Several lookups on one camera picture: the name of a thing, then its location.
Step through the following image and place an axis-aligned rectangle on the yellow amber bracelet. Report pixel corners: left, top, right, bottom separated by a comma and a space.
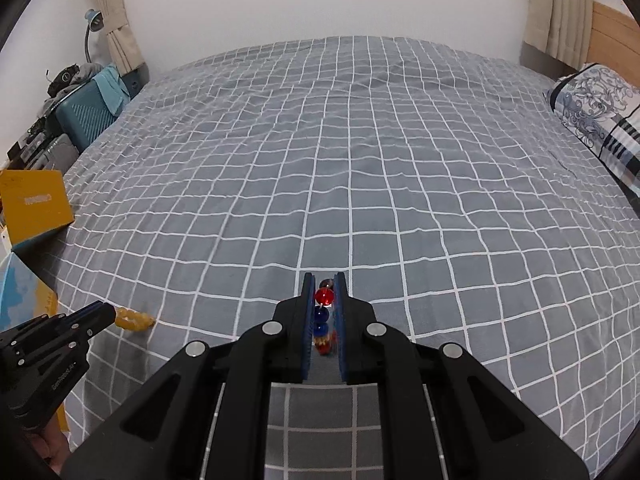
114, 308, 156, 333

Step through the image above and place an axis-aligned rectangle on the multicolour bead bracelet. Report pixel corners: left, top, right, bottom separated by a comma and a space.
311, 276, 340, 358

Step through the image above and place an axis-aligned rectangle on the person's left hand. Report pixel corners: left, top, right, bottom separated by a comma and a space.
23, 414, 70, 474

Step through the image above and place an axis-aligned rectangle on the white cardboard box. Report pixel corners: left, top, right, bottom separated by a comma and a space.
1, 230, 70, 432

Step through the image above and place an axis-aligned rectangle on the yellow box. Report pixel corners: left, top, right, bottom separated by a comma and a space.
1, 169, 74, 252

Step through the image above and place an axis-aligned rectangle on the grey suitcase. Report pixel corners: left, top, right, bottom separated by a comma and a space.
26, 133, 79, 174

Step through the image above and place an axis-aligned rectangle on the teal suitcase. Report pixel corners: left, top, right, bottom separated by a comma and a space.
53, 80, 116, 153

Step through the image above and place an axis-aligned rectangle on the teal cloth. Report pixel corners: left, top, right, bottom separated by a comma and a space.
92, 64, 131, 117

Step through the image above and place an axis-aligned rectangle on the grey checked bed sheet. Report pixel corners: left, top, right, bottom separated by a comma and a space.
36, 37, 639, 474

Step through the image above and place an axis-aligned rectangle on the black clutter pile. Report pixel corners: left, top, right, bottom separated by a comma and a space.
44, 63, 103, 106

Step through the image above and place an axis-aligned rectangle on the blue desk lamp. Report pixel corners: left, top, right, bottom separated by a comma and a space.
84, 9, 104, 63

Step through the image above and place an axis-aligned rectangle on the beige curtain left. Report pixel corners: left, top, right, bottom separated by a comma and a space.
93, 0, 145, 75

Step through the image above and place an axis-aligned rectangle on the beige curtain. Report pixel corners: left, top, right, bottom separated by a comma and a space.
93, 0, 145, 75
523, 0, 593, 68

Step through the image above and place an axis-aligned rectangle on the patterned pillow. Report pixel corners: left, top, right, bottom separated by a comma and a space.
547, 63, 639, 195

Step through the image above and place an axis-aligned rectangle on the beige curtain right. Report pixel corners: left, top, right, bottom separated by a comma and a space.
523, 0, 593, 68

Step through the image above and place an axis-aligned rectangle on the wooden headboard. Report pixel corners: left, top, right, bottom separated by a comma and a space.
587, 2, 640, 86

